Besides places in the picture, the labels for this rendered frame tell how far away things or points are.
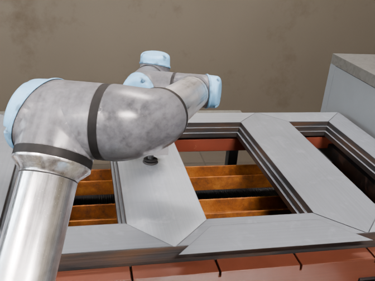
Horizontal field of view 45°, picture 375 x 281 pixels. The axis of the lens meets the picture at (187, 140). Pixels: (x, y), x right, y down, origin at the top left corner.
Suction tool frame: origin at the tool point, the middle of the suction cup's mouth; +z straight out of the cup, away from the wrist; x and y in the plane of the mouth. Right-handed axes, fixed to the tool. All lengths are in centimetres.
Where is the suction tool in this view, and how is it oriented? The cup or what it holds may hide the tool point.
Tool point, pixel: (150, 165)
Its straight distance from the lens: 127.5
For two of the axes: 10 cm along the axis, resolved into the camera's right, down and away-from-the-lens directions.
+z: -0.8, 9.1, 4.1
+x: 2.2, 4.2, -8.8
